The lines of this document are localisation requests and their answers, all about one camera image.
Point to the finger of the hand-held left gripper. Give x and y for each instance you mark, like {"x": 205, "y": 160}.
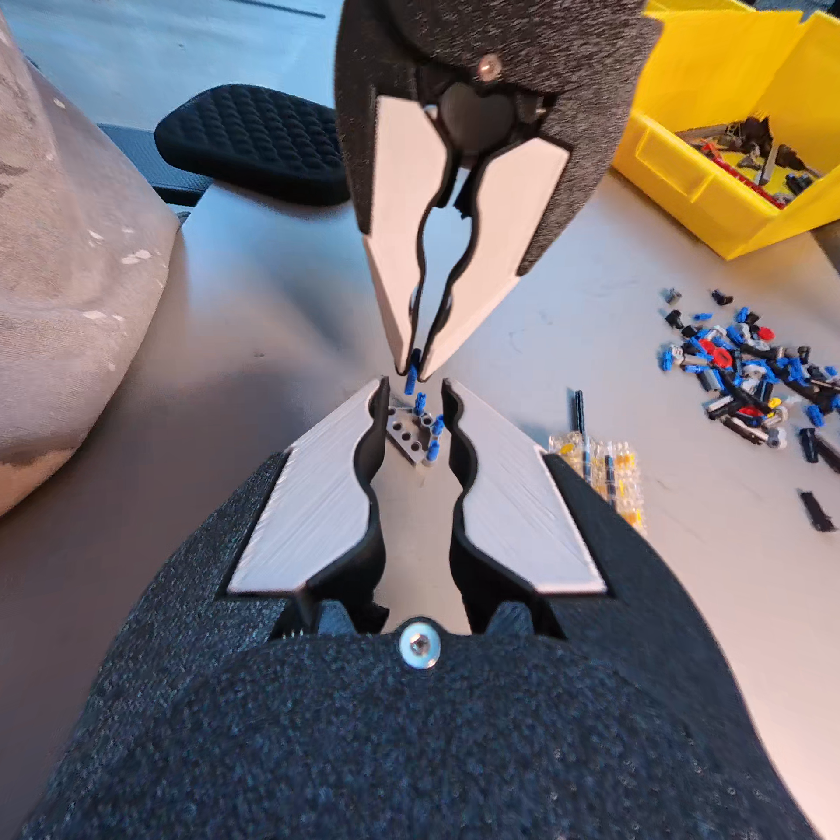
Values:
{"x": 505, "y": 223}
{"x": 397, "y": 210}

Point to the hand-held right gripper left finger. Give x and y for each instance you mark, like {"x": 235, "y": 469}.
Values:
{"x": 308, "y": 518}

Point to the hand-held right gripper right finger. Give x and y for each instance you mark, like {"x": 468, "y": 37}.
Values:
{"x": 525, "y": 525}

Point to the blue connector pin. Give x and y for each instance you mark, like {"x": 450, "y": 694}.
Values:
{"x": 438, "y": 426}
{"x": 418, "y": 401}
{"x": 432, "y": 451}
{"x": 411, "y": 380}

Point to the grey beam frame with holes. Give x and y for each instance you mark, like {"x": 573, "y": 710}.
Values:
{"x": 403, "y": 436}

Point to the clear block with yellow pistons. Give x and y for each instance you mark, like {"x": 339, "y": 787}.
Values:
{"x": 620, "y": 472}

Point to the black axle rod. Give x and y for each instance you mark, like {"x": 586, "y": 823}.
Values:
{"x": 580, "y": 413}

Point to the yellow plastic bin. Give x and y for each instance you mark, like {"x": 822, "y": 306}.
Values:
{"x": 695, "y": 79}

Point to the black office chair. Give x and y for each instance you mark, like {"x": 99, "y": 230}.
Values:
{"x": 256, "y": 138}

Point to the heap of dark building parts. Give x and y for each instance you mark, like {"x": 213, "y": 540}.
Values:
{"x": 754, "y": 141}

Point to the pile of mixed building parts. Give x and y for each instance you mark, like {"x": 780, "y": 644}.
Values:
{"x": 722, "y": 358}

